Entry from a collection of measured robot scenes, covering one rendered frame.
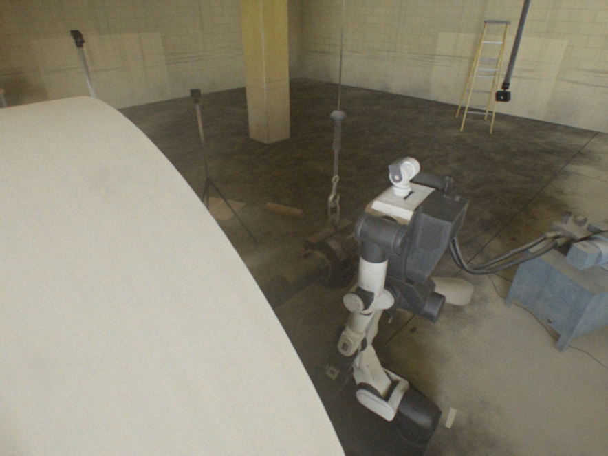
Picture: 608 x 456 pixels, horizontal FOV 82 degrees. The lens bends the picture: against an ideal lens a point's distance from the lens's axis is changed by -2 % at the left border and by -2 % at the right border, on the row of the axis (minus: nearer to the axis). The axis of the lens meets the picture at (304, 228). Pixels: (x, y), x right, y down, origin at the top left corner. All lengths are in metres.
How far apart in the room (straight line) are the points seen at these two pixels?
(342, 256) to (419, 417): 0.83
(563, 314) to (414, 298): 1.58
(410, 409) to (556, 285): 1.38
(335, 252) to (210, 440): 1.15
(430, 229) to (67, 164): 0.98
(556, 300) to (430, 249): 1.71
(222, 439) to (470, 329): 2.46
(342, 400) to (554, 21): 7.99
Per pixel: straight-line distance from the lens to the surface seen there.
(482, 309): 3.05
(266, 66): 5.82
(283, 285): 1.47
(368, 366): 1.88
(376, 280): 1.20
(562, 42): 8.83
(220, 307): 0.53
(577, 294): 2.76
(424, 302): 1.43
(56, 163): 0.68
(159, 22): 9.81
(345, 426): 2.02
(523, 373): 2.74
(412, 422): 1.94
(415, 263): 1.30
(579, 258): 2.70
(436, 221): 1.19
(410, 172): 1.27
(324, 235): 1.57
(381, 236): 1.09
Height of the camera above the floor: 1.93
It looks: 32 degrees down
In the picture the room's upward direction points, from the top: straight up
